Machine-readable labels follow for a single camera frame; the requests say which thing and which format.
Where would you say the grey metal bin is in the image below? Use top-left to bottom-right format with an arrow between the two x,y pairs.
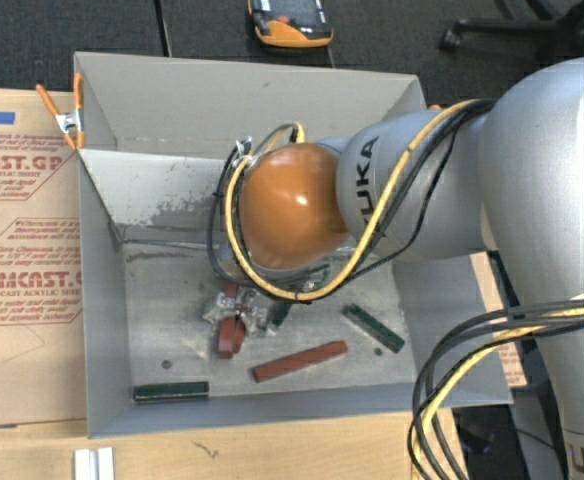
73,51 -> 516,440

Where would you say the dark green flat block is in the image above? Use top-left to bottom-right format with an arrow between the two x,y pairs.
132,380 -> 211,404
341,303 -> 406,355

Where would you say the red-brown block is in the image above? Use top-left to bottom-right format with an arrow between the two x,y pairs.
251,339 -> 349,384
217,281 -> 248,360

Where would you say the brown cardboard board, red print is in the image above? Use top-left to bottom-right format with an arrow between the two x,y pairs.
0,86 -> 529,430

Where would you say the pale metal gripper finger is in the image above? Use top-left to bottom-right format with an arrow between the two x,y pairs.
202,291 -> 235,326
240,303 -> 278,338

